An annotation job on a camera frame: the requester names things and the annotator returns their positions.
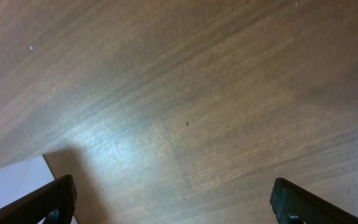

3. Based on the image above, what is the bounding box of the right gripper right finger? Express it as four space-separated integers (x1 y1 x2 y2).
270 177 358 224

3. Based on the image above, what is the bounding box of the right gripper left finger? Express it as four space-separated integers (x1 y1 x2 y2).
0 174 77 224

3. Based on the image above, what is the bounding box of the white box pink interior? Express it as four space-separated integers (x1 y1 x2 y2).
0 154 80 224

